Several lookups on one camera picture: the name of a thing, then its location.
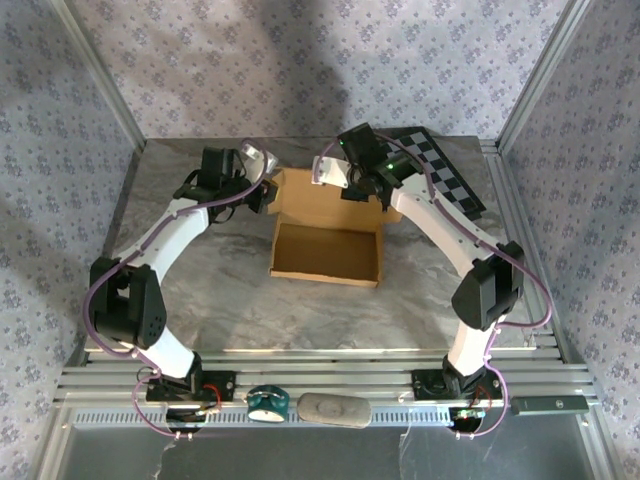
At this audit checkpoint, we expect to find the brown cardboard box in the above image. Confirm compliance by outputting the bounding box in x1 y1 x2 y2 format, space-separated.
268 167 401 290

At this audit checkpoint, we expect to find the black grey checkerboard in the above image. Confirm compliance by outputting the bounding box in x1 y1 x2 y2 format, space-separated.
384 127 486 220

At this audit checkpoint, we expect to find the grey oval stone pad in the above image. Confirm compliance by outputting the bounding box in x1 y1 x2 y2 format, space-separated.
296 392 373 430

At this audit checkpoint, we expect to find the black rectangular bar device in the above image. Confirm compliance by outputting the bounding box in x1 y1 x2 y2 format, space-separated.
510 395 590 416

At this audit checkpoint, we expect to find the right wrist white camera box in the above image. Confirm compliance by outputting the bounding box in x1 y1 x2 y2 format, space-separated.
312 155 351 190

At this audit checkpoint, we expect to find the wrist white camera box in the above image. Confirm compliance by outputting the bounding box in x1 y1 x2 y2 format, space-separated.
312 155 351 190
241 139 279 175

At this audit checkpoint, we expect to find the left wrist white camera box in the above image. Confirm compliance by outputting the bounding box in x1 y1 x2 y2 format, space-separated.
241 139 279 175

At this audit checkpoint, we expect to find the aluminium side rail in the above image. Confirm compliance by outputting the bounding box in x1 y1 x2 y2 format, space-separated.
479 139 566 361

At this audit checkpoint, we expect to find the aluminium corner post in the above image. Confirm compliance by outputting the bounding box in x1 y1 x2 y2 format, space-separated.
494 0 596 156
49 0 147 151

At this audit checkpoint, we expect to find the aluminium rail frame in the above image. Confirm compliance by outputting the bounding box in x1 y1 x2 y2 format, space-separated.
52 349 601 407

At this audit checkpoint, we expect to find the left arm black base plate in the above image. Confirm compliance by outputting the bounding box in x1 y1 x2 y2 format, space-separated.
144 369 237 402

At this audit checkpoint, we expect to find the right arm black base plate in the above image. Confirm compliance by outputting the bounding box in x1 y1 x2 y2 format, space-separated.
410 368 504 401

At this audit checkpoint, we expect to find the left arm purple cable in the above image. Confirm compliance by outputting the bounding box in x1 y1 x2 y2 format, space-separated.
82 139 269 442

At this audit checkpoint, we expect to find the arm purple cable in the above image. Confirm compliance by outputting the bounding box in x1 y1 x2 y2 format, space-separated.
312 130 554 442
82 139 269 442

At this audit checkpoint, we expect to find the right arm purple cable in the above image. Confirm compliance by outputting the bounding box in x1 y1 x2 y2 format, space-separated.
312 130 554 442

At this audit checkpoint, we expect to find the grey slotted cable duct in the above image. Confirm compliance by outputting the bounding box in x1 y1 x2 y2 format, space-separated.
72 409 454 429

